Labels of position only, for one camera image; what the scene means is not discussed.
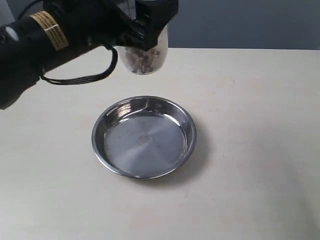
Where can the round stainless steel plate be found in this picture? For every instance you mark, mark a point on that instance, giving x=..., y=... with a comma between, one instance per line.
x=144, y=137

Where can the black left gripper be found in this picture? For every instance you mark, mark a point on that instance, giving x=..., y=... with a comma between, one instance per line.
x=90, y=23

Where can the clear plastic shaker bottle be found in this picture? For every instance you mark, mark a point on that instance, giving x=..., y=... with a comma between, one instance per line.
x=135, y=59

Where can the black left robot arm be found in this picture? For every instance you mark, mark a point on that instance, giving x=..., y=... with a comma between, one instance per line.
x=22, y=64

